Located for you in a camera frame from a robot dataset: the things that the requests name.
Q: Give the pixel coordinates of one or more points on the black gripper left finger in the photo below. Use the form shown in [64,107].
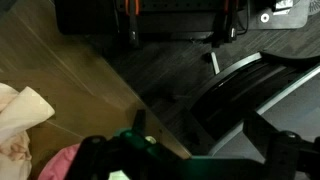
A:
[91,153]

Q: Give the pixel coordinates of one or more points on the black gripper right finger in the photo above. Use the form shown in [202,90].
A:
[283,150]

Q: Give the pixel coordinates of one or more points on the peach shirt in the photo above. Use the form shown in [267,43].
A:
[23,110]

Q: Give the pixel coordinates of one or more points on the pink shirt with orange print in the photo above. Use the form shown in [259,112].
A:
[58,165]

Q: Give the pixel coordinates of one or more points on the grey office chair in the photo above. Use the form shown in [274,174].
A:
[233,96]

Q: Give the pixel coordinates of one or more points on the large brown cardboard box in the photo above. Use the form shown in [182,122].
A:
[66,83]

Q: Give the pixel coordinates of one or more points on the black floor plate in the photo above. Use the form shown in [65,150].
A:
[286,21]

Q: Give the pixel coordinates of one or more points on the black orange clamp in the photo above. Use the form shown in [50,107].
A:
[133,30]
[230,31]

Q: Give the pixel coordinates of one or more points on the black robot stand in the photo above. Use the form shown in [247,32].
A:
[166,20]

